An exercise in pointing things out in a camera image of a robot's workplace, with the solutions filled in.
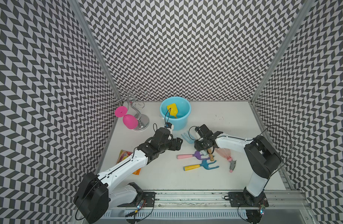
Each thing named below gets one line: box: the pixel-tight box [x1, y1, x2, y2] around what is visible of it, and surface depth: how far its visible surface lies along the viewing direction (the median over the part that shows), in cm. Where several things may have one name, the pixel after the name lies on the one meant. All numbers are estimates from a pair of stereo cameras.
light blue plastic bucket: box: [159, 96, 192, 131], surface depth 100 cm
